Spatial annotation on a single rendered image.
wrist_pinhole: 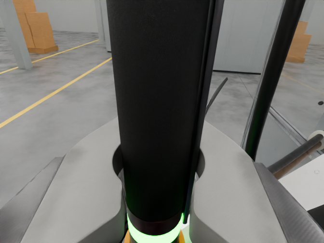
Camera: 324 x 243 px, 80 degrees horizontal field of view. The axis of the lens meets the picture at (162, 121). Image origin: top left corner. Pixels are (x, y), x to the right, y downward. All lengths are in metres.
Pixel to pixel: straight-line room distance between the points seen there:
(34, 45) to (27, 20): 0.79
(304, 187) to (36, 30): 8.21
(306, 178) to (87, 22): 13.55
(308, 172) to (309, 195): 0.05
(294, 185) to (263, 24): 5.35
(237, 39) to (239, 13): 0.59
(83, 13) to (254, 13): 10.33
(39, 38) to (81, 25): 6.00
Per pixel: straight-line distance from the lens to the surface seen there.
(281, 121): 1.33
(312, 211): 0.31
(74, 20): 14.16
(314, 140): 0.36
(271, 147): 1.42
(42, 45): 8.29
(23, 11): 8.39
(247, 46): 5.75
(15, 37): 6.24
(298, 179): 0.55
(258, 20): 5.71
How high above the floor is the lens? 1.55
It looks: 31 degrees down
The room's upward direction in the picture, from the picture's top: 2 degrees clockwise
